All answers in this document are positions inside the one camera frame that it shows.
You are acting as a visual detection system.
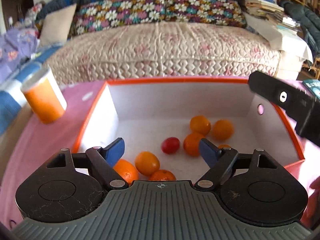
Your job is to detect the large orange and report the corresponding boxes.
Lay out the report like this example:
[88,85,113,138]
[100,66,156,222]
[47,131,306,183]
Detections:
[113,159,139,185]

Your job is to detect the teal paperback book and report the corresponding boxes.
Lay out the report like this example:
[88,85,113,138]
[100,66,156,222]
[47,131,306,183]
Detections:
[302,79,320,98]

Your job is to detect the white cloth covered side table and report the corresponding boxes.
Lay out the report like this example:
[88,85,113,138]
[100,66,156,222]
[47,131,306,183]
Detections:
[244,13,313,80]

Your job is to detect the pink floral table cloth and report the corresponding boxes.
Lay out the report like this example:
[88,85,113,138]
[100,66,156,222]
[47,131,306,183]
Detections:
[1,81,319,228]

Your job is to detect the smooth orange right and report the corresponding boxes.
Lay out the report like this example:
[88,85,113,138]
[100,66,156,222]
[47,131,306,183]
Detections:
[212,119,234,141]

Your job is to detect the small mandarin far right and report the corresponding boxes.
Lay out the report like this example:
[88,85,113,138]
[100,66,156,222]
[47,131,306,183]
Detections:
[183,133,204,157]

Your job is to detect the small mandarin edge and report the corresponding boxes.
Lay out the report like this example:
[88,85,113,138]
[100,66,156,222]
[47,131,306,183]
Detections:
[189,115,211,136]

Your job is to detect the dark green puffer jacket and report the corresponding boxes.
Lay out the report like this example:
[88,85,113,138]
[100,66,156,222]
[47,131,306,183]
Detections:
[280,0,319,57]

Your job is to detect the orange paper cup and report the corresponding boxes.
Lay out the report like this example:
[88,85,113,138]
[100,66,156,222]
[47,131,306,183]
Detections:
[21,67,67,124]

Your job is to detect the bumpy mandarin front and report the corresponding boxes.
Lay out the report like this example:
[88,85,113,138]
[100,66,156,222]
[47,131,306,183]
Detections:
[149,170,176,181]

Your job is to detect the red cherry tomato front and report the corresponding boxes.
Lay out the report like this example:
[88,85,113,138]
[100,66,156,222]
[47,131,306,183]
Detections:
[161,137,180,154]

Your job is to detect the blue striped blanket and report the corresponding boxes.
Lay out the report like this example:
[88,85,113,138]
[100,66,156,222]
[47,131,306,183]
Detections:
[1,44,62,135]

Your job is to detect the stack of books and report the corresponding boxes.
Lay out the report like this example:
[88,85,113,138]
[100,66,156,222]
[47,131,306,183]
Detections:
[241,0,300,35]

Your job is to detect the orange cardboard box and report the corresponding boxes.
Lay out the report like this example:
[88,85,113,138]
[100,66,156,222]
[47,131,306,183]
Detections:
[73,77,304,180]

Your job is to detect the purple floral bedsheet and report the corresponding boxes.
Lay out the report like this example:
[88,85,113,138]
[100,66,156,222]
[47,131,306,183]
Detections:
[1,28,39,83]

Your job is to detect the quilted beige bedspread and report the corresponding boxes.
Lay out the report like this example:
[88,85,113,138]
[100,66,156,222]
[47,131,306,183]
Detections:
[44,22,281,85]

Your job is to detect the floral cushion right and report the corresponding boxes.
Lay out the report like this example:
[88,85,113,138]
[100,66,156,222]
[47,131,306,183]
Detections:
[164,0,246,28]

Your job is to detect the floral cushion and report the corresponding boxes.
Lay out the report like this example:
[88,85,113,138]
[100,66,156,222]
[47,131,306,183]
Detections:
[69,0,165,37]
[164,0,246,28]

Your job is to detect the beige plain pillow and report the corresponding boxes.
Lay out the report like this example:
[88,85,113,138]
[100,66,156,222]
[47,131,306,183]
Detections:
[40,4,76,47]

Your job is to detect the floral cushion left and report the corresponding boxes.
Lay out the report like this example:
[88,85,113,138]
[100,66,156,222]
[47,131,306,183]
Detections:
[69,0,165,37]

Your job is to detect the dark blue patterned pillow left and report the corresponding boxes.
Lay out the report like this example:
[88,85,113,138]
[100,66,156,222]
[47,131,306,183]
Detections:
[36,0,81,21]

